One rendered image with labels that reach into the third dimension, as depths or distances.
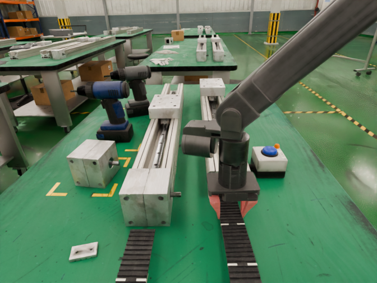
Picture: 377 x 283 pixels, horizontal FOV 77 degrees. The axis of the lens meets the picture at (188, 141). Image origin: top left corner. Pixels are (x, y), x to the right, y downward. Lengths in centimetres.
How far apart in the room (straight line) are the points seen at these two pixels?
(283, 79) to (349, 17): 10
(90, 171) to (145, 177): 19
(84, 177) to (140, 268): 33
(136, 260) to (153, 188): 14
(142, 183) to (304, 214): 38
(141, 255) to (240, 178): 23
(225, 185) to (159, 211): 15
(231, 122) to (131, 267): 30
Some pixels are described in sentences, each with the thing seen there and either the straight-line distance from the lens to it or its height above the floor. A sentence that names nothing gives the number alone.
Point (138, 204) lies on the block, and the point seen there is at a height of 85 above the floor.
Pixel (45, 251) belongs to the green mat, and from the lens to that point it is 60.
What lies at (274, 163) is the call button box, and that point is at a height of 83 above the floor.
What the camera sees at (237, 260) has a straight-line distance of 47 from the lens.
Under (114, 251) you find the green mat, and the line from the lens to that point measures 54.
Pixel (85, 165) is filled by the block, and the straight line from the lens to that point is 67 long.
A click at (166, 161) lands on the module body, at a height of 86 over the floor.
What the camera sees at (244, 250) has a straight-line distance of 49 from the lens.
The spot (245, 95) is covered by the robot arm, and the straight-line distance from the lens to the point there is 39.
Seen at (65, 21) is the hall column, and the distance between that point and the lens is 1166.
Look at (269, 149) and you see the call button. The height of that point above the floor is 85.
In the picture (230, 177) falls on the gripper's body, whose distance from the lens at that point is 47.
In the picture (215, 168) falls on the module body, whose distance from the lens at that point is 58.
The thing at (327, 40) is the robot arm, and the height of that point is 116.
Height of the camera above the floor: 120
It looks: 29 degrees down
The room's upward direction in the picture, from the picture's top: 2 degrees counter-clockwise
